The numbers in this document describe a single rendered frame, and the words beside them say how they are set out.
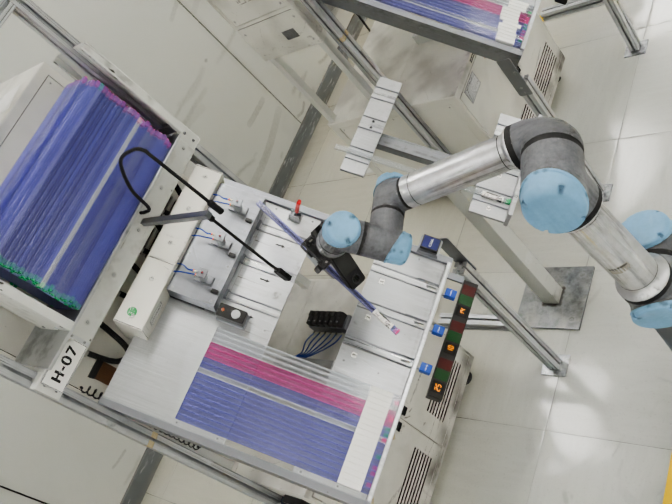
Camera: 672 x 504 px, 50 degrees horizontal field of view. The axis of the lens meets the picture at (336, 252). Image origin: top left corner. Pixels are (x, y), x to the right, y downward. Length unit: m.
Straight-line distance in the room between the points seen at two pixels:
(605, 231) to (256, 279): 0.94
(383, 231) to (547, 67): 1.86
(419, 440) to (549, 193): 1.31
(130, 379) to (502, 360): 1.35
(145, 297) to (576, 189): 1.09
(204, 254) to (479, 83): 1.32
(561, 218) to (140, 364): 1.11
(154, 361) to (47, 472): 1.66
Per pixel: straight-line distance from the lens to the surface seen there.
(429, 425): 2.48
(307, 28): 2.66
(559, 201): 1.33
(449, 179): 1.53
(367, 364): 1.89
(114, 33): 3.75
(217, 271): 1.92
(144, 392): 1.91
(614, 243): 1.48
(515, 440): 2.53
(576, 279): 2.70
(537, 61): 3.20
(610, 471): 2.37
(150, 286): 1.91
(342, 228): 1.50
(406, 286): 1.97
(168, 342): 1.93
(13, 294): 1.73
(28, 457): 3.47
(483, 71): 2.84
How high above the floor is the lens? 2.09
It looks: 36 degrees down
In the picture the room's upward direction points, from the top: 49 degrees counter-clockwise
